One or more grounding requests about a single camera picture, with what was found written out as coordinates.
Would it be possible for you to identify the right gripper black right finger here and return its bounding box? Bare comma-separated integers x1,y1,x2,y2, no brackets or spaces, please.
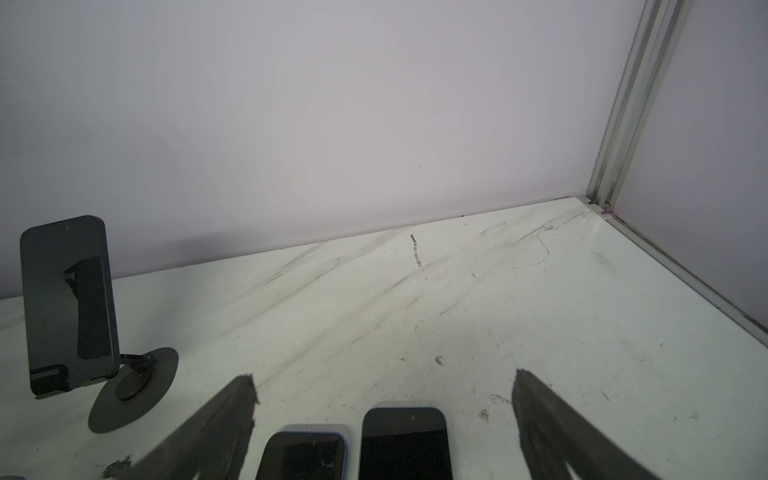
511,369,657,479

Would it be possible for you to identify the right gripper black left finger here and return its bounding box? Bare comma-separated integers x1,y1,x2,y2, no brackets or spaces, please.
120,375,258,479

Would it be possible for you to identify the black phone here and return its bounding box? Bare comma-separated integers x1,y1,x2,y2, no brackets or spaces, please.
19,215,120,398
358,407,453,480
255,424,350,480

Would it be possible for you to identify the dark round stand rear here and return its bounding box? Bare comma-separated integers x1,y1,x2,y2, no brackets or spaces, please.
88,347,179,434

